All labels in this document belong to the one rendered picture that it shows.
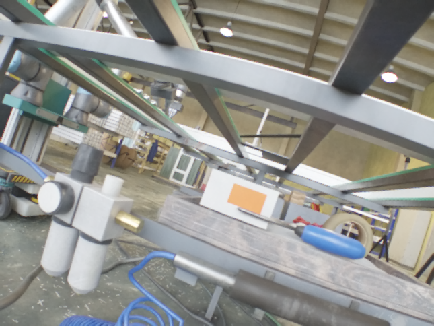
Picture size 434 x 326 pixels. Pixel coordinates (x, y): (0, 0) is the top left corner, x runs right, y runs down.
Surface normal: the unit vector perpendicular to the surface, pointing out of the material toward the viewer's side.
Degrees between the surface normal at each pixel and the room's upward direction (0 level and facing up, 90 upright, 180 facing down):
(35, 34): 90
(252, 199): 90
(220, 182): 90
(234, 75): 90
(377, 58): 180
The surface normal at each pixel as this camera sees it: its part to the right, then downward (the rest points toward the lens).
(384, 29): -0.34, 0.94
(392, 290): -0.17, -0.11
